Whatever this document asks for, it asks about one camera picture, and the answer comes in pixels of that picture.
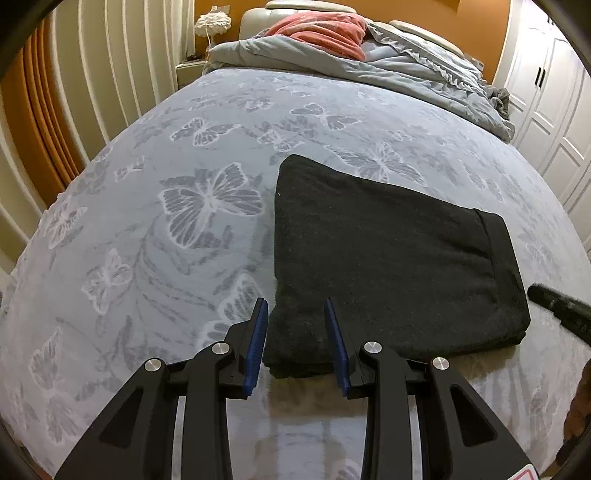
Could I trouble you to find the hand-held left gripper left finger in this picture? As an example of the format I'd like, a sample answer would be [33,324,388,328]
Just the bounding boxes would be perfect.
[55,298,269,480]

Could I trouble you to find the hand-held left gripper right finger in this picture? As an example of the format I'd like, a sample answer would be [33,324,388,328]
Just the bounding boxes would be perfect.
[324,298,539,480]

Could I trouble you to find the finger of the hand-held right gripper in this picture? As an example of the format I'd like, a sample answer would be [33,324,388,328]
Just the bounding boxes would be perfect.
[527,283,591,347]

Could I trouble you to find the black pants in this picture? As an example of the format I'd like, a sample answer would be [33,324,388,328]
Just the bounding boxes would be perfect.
[265,154,531,380]

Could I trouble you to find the butterfly print bedspread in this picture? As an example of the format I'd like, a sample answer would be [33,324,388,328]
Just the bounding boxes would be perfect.
[0,67,586,480]

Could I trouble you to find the white wardrobe doors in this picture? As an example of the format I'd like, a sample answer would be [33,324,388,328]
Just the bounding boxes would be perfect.
[492,9,591,252]

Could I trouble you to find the dark grey crumpled cloth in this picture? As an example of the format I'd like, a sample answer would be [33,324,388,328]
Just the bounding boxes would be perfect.
[484,84,512,119]

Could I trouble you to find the white nightstand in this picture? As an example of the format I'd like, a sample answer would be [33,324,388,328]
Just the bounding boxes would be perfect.
[175,59,214,92]

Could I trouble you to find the grey ruffled quilt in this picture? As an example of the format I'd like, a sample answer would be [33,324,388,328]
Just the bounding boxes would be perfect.
[203,21,516,142]

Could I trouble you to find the white and orange curtain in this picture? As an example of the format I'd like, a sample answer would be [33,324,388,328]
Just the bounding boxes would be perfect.
[0,0,200,289]

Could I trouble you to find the red blanket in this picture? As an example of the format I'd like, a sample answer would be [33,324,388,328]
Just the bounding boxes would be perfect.
[266,12,369,62]

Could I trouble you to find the beige padded headboard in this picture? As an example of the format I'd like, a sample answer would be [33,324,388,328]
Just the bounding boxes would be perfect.
[240,0,467,58]

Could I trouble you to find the white flower lamp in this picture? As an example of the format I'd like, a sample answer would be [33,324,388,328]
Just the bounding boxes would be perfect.
[194,9,232,62]

